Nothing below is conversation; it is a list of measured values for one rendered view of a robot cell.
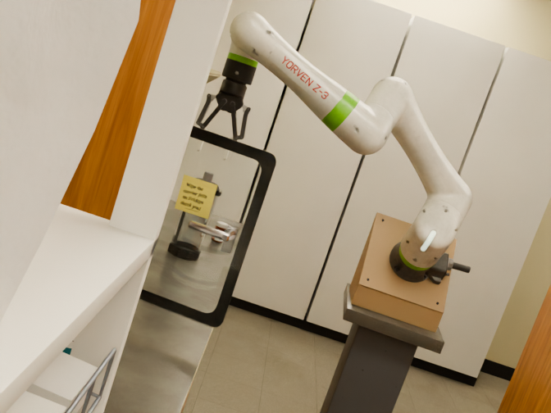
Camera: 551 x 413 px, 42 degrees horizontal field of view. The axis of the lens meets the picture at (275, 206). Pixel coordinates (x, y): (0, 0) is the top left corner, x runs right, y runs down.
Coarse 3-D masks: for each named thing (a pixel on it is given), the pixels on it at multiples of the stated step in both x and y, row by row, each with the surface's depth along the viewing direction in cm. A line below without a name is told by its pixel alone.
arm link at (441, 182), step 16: (384, 80) 206; (400, 80) 205; (368, 96) 206; (384, 96) 201; (400, 96) 202; (400, 112) 203; (416, 112) 207; (400, 128) 208; (416, 128) 209; (400, 144) 215; (416, 144) 211; (432, 144) 213; (416, 160) 215; (432, 160) 214; (448, 160) 220; (432, 176) 217; (448, 176) 217; (432, 192) 220; (448, 192) 219; (464, 192) 221; (464, 208) 220
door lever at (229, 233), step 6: (192, 222) 147; (192, 228) 147; (198, 228) 146; (204, 228) 146; (210, 228) 146; (228, 228) 150; (210, 234) 146; (216, 234) 146; (222, 234) 146; (228, 234) 146; (234, 234) 150; (228, 240) 147
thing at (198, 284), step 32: (192, 160) 150; (224, 160) 149; (256, 160) 148; (224, 192) 150; (256, 192) 149; (224, 224) 151; (160, 256) 154; (192, 256) 153; (224, 256) 151; (160, 288) 155; (192, 288) 153; (224, 288) 152
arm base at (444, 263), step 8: (392, 256) 231; (448, 256) 230; (392, 264) 231; (400, 264) 229; (440, 264) 228; (448, 264) 230; (456, 264) 231; (400, 272) 229; (408, 272) 227; (416, 272) 227; (424, 272) 228; (432, 272) 229; (440, 272) 228; (408, 280) 229; (416, 280) 229; (432, 280) 230; (440, 280) 229
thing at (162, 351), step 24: (144, 312) 163; (168, 312) 168; (144, 336) 150; (168, 336) 155; (192, 336) 159; (120, 360) 136; (144, 360) 139; (168, 360) 143; (192, 360) 147; (120, 384) 127; (144, 384) 130; (168, 384) 133; (120, 408) 119; (144, 408) 121; (168, 408) 124
